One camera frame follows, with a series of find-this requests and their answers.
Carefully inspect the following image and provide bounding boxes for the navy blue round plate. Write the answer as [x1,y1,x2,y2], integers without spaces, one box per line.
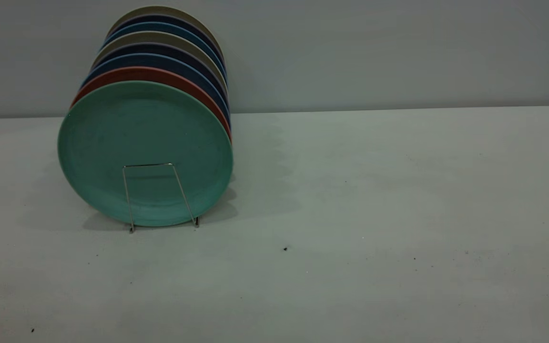
[80,53,231,127]

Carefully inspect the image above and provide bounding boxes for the green round plate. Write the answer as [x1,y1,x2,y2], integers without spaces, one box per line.
[58,80,234,228]

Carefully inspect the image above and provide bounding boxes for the teal blue round plate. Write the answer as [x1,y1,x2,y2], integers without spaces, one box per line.
[104,21,227,79]

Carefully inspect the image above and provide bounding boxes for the pink round plate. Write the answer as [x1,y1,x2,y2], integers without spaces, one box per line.
[71,67,232,143]

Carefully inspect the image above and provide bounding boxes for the dark purple round plate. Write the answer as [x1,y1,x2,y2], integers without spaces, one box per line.
[108,14,226,65]
[94,42,229,103]

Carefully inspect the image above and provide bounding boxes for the metal wire plate rack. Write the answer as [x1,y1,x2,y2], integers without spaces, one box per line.
[122,162,200,234]

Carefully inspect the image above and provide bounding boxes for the beige round plate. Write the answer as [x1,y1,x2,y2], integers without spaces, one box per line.
[108,5,225,55]
[91,31,228,93]

